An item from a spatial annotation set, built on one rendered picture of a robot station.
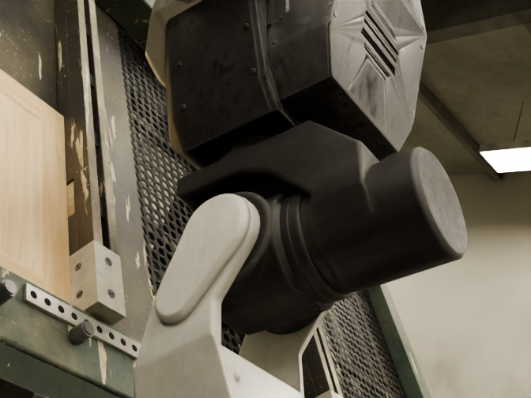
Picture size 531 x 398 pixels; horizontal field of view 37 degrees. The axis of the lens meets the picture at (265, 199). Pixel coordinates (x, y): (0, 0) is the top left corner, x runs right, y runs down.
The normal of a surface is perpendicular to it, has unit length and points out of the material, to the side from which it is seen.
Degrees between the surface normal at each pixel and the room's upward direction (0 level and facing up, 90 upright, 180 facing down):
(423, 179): 67
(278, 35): 91
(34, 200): 53
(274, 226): 76
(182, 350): 111
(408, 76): 82
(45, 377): 90
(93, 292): 90
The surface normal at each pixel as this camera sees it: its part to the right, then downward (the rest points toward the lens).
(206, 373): -0.47, -0.12
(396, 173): -0.56, -0.55
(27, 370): 0.76, 0.00
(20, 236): 0.80, -0.52
